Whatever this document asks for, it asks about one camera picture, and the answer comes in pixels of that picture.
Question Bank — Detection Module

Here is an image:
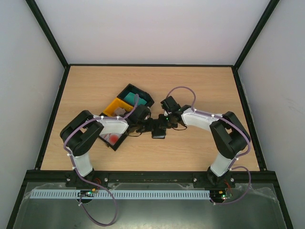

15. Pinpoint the teal card stack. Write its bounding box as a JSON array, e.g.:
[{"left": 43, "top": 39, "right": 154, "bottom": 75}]
[{"left": 123, "top": 92, "right": 147, "bottom": 106}]

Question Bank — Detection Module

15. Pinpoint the black front rail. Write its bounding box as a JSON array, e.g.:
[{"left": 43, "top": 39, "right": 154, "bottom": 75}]
[{"left": 23, "top": 170, "right": 277, "bottom": 189}]

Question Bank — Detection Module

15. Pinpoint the black aluminium frame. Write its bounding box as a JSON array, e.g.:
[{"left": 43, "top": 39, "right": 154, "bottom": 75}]
[{"left": 7, "top": 0, "right": 293, "bottom": 229}]

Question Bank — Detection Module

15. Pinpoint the black bin with teal cards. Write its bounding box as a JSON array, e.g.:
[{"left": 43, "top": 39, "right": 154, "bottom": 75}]
[{"left": 117, "top": 84, "right": 154, "bottom": 107}]

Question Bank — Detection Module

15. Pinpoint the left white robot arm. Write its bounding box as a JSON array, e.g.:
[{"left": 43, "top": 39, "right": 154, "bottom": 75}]
[{"left": 60, "top": 104, "right": 151, "bottom": 177}]

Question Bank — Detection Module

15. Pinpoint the black leather card holder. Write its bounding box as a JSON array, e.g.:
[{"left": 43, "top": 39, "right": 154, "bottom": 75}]
[{"left": 152, "top": 128, "right": 166, "bottom": 139}]

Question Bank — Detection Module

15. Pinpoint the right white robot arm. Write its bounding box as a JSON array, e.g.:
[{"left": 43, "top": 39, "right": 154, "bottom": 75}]
[{"left": 161, "top": 96, "right": 251, "bottom": 187}]

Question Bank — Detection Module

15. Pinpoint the yellow bin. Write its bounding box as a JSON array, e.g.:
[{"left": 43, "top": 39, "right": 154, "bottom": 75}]
[{"left": 103, "top": 98, "right": 133, "bottom": 116}]

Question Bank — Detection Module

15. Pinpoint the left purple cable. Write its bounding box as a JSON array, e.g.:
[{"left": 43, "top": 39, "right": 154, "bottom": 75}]
[{"left": 63, "top": 94, "right": 140, "bottom": 226}]

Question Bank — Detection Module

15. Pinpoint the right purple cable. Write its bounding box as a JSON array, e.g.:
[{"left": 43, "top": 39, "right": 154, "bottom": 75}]
[{"left": 166, "top": 86, "right": 252, "bottom": 206}]

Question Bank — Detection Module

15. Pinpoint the black bin with red cards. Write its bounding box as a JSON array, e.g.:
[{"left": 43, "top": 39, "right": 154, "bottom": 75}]
[{"left": 99, "top": 133, "right": 127, "bottom": 151}]

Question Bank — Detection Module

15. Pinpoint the red white card stack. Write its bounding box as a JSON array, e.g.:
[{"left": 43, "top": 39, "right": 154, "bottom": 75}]
[{"left": 101, "top": 134, "right": 122, "bottom": 146}]

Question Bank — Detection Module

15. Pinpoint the white slotted cable duct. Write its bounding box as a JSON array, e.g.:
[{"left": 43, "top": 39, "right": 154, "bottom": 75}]
[{"left": 30, "top": 189, "right": 210, "bottom": 200}]

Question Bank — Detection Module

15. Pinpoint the white pink card stack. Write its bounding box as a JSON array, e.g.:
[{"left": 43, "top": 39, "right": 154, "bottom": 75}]
[{"left": 113, "top": 107, "right": 128, "bottom": 117}]

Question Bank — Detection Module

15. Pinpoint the purple cable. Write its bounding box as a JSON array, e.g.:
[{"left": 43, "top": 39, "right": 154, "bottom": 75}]
[
  {"left": 63, "top": 94, "right": 140, "bottom": 226},
  {"left": 166, "top": 86, "right": 252, "bottom": 206}
]

